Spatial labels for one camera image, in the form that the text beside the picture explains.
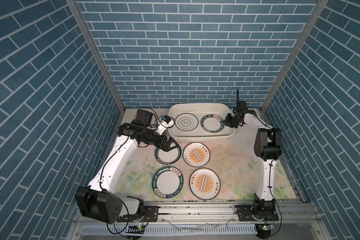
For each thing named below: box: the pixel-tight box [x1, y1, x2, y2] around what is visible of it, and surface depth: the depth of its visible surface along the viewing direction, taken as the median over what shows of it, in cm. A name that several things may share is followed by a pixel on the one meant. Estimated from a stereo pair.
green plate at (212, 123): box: [200, 114, 226, 133], surface depth 114 cm
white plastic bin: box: [167, 102, 236, 142], surface depth 114 cm
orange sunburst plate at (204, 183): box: [189, 167, 221, 201], surface depth 85 cm
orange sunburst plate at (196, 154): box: [182, 142, 211, 168], surface depth 98 cm
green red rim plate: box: [155, 141, 183, 165], surface depth 95 cm
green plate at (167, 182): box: [152, 166, 184, 199], surface depth 85 cm
